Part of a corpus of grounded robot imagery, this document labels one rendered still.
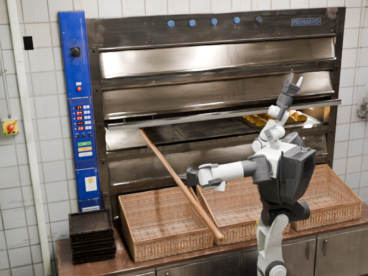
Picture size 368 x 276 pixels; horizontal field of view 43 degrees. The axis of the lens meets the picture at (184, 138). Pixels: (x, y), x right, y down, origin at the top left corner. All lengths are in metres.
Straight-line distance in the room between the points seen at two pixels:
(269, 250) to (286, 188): 0.46
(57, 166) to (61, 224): 0.44
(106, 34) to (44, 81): 0.51
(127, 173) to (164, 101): 0.58
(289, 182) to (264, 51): 1.24
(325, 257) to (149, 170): 1.46
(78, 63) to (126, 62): 0.32
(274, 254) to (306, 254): 0.70
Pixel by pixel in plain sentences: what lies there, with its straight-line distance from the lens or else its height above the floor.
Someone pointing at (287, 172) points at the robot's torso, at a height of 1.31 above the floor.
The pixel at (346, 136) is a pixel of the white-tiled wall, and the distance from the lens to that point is 4.10.
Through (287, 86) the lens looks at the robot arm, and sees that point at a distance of 2.92.
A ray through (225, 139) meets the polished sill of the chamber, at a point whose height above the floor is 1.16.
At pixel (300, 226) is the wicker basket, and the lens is 3.52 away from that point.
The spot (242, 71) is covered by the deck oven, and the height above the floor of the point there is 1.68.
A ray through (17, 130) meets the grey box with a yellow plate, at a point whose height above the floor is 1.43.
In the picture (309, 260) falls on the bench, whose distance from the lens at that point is 3.67.
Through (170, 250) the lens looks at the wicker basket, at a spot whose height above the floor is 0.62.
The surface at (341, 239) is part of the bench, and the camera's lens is 3.74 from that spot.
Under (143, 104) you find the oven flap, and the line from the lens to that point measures 3.27.
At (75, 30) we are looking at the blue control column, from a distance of 3.09.
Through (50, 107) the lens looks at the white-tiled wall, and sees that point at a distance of 3.19.
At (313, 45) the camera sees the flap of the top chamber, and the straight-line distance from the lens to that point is 3.74.
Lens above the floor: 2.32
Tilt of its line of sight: 19 degrees down
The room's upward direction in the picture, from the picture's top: 1 degrees counter-clockwise
